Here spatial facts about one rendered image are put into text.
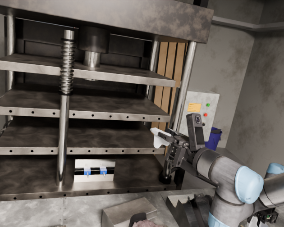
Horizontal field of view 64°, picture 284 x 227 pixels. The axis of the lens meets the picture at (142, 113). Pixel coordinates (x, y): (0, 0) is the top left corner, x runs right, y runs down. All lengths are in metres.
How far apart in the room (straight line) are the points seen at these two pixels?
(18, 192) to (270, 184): 1.35
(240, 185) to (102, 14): 1.05
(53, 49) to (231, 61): 3.36
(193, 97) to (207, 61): 2.72
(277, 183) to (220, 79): 3.99
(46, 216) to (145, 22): 1.18
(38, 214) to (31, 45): 1.38
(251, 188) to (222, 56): 4.06
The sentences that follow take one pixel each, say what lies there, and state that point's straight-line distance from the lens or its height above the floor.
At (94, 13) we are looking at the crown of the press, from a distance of 1.31.
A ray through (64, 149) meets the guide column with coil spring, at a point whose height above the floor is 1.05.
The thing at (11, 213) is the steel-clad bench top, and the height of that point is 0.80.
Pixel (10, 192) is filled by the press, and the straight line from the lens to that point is 1.62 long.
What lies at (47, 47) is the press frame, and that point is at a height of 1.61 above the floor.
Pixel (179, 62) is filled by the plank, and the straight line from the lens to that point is 3.95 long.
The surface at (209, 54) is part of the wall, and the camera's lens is 4.43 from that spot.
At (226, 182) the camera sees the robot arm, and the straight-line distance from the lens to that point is 0.61.
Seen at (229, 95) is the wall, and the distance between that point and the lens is 4.77.
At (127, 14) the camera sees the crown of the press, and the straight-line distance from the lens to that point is 1.34.
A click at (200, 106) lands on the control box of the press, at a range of 1.79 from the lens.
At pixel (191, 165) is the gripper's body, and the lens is 0.68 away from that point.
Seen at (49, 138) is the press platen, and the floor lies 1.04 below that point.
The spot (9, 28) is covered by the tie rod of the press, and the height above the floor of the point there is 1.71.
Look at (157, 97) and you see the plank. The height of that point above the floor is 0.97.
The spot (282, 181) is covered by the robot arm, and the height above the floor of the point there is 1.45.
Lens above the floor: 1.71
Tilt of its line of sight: 16 degrees down
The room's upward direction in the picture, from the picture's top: 9 degrees clockwise
